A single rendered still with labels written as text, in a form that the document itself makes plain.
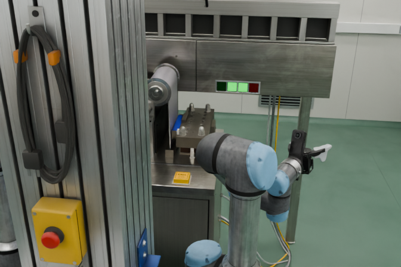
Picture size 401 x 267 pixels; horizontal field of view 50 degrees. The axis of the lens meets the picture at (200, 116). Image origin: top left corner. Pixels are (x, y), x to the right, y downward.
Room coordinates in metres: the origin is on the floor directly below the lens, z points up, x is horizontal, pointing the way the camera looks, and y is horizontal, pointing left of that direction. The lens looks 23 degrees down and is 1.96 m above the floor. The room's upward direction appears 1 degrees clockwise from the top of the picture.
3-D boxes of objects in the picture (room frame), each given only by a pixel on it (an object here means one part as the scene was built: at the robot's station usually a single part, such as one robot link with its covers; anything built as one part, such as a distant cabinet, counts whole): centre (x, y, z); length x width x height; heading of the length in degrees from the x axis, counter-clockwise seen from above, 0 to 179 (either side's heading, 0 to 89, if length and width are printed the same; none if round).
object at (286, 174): (1.23, -0.27, 1.21); 0.11 x 0.08 x 0.09; 146
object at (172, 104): (2.09, 0.14, 1.11); 0.23 x 0.01 x 0.18; 174
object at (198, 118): (2.12, 0.02, 1.00); 0.40 x 0.16 x 0.06; 174
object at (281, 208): (1.24, -0.26, 1.12); 0.11 x 0.08 x 0.11; 56
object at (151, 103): (1.94, 0.26, 1.05); 0.06 x 0.05 x 0.31; 174
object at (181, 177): (1.73, 0.08, 0.91); 0.07 x 0.07 x 0.02; 84
